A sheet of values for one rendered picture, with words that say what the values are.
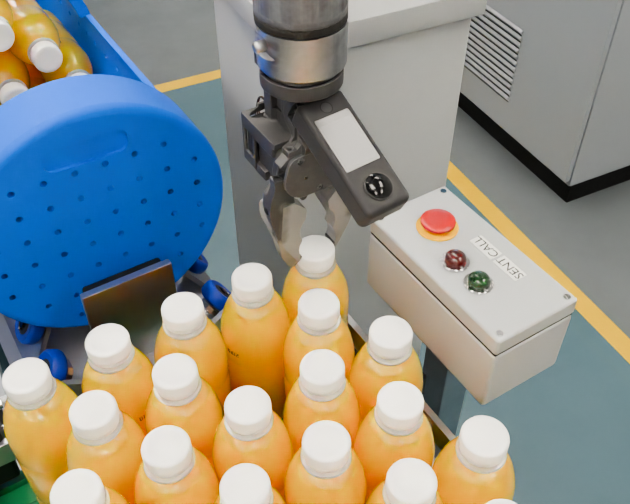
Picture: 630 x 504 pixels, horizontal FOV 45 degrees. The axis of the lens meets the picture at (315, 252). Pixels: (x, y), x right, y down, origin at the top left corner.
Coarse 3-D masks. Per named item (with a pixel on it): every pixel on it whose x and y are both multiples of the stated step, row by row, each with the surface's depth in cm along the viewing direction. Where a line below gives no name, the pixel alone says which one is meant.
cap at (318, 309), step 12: (300, 300) 71; (312, 300) 71; (324, 300) 71; (336, 300) 71; (300, 312) 70; (312, 312) 70; (324, 312) 70; (336, 312) 70; (312, 324) 70; (324, 324) 70
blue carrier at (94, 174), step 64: (64, 0) 117; (128, 64) 98; (0, 128) 71; (64, 128) 71; (128, 128) 74; (192, 128) 79; (0, 192) 71; (64, 192) 75; (128, 192) 79; (192, 192) 84; (0, 256) 75; (64, 256) 80; (128, 256) 84; (192, 256) 90; (64, 320) 85
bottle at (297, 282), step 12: (336, 264) 79; (288, 276) 79; (300, 276) 77; (312, 276) 76; (324, 276) 76; (336, 276) 78; (288, 288) 78; (300, 288) 77; (312, 288) 77; (324, 288) 77; (336, 288) 78; (288, 300) 79; (348, 300) 80; (288, 312) 79
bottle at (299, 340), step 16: (288, 336) 74; (304, 336) 72; (320, 336) 72; (336, 336) 72; (288, 352) 73; (304, 352) 72; (336, 352) 72; (352, 352) 74; (288, 368) 74; (288, 384) 77
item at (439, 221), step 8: (424, 216) 79; (432, 216) 78; (440, 216) 78; (448, 216) 78; (424, 224) 78; (432, 224) 78; (440, 224) 78; (448, 224) 78; (432, 232) 77; (440, 232) 77
